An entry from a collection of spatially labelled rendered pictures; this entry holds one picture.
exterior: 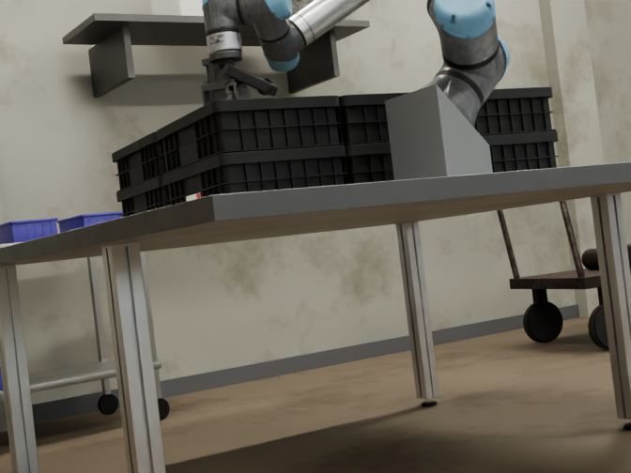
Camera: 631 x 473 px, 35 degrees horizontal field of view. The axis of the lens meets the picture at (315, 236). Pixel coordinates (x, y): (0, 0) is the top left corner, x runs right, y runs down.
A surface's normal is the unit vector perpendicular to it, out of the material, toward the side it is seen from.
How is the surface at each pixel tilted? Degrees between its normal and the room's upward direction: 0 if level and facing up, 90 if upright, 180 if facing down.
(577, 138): 90
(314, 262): 90
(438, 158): 90
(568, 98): 90
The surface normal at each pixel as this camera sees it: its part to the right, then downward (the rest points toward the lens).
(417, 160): -0.84, 0.09
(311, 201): 0.53, -0.07
